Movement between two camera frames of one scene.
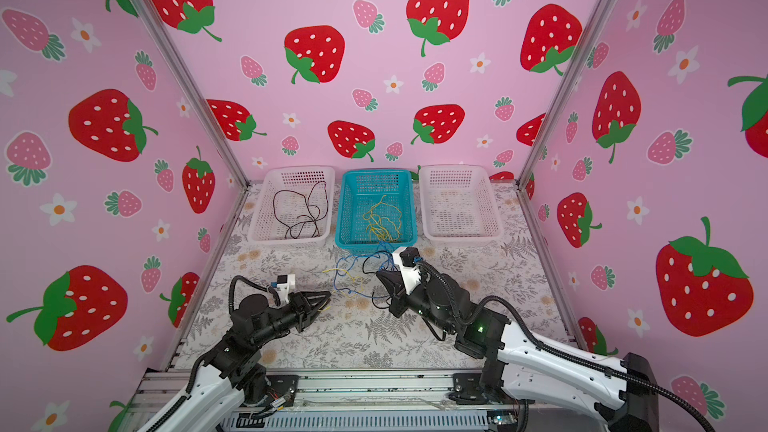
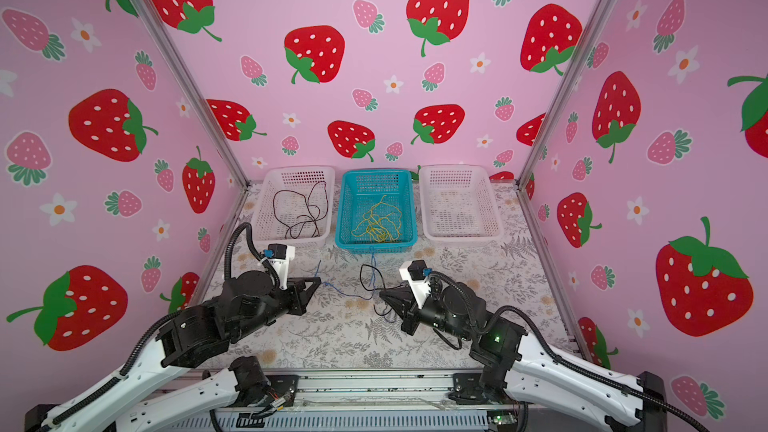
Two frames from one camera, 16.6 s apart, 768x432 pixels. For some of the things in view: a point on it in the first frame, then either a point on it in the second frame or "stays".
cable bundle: (362, 287) to (380, 314)
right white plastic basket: (459, 205) stays
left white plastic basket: (294, 206) stays
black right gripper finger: (397, 305) stays
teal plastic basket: (373, 207) stays
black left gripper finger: (314, 314) to (306, 296)
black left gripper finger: (316, 298) to (305, 284)
